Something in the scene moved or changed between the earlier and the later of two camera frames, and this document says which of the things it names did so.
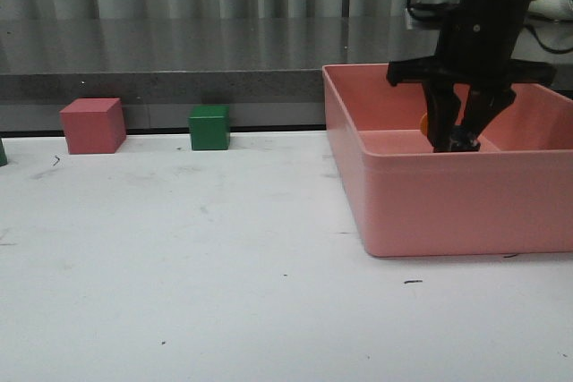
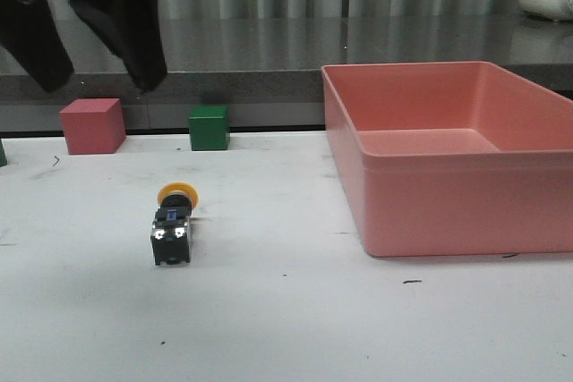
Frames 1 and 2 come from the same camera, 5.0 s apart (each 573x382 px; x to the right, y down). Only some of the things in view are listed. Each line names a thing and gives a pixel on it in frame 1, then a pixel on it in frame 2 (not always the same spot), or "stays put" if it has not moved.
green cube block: (209, 127) stays put
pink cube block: (93, 125) stays put
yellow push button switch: (461, 139) to (170, 233)
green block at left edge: (3, 155) stays put
